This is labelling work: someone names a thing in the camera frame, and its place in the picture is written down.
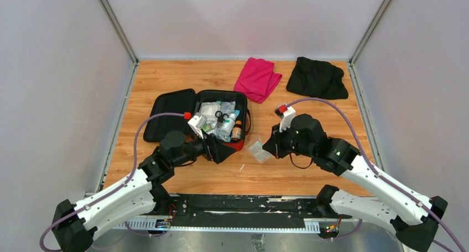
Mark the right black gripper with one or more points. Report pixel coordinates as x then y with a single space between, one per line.
274 145

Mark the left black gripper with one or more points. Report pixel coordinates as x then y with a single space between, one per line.
215 149

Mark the teal blister pack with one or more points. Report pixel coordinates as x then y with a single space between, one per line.
255 147

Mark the clear bag of swabs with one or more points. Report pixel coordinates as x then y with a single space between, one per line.
228 107

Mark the white gauze packet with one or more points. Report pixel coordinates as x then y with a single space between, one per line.
209 109

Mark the red black medicine kit case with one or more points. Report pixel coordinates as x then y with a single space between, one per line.
188 100

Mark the small green medicine box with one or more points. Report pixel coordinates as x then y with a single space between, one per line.
207 128

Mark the black handled scissors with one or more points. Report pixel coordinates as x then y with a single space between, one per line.
220 118

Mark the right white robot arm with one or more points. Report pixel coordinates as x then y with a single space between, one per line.
411 216

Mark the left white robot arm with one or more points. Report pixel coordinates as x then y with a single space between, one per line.
77 225

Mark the brown medicine bottle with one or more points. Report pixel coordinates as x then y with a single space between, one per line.
237 131

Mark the white lotion bottle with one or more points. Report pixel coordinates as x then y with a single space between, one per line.
227 125

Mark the pink folded cloth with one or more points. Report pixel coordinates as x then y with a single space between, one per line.
257 80

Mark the black folded cloth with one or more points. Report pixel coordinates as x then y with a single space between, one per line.
319 79

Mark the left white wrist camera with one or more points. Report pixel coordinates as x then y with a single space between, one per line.
196 122

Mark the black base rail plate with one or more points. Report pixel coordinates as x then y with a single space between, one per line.
242 211

